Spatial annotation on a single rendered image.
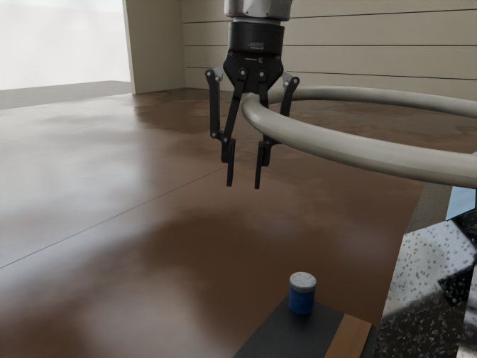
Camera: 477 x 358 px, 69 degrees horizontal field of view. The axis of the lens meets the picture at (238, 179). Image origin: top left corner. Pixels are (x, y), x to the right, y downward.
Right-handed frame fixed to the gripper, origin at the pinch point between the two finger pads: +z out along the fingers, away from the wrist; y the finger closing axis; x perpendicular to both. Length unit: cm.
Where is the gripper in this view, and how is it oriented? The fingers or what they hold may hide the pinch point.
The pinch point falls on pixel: (245, 165)
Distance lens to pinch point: 54.0
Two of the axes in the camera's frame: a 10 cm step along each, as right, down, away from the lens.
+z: -0.7, 9.2, 3.8
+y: 10.0, 0.9, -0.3
